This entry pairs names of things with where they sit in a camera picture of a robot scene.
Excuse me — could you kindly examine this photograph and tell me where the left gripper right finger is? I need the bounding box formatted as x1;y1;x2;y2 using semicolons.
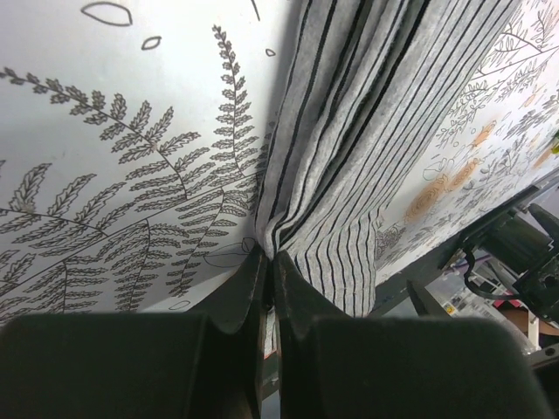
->
273;252;555;418

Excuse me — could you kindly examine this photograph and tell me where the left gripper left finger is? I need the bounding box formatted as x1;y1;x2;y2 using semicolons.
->
1;249;267;418

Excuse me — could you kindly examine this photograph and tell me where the grey striped boxer underwear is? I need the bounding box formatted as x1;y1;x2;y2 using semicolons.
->
255;1;519;316

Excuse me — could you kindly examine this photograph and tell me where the black metal base rail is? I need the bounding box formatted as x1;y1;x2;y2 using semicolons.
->
370;170;558;322

